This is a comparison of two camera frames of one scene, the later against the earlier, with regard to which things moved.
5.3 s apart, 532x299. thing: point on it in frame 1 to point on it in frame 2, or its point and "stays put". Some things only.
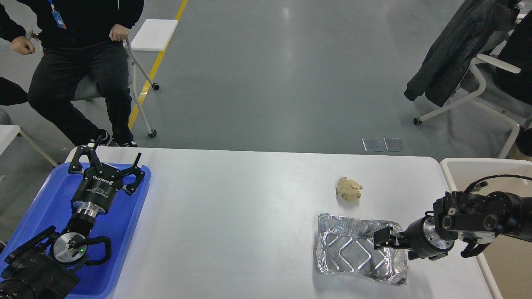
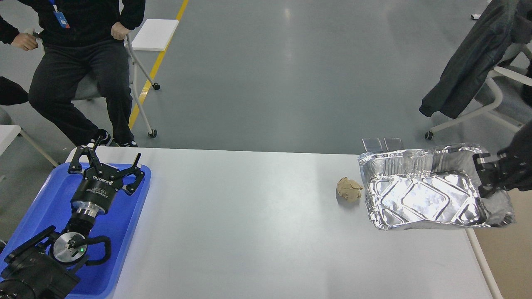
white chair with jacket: (480, 87) to (506, 99)
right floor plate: (393, 144) stays put
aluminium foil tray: (346, 245) to (437, 186)
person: (516, 50) to (11, 93)
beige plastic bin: (508, 260) stays put
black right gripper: (420, 238) to (515, 167)
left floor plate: (372, 144) stays put
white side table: (8, 134) stays put
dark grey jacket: (477, 25) to (503, 25)
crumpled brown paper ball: (348, 190) stays put
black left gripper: (100, 183) stays put
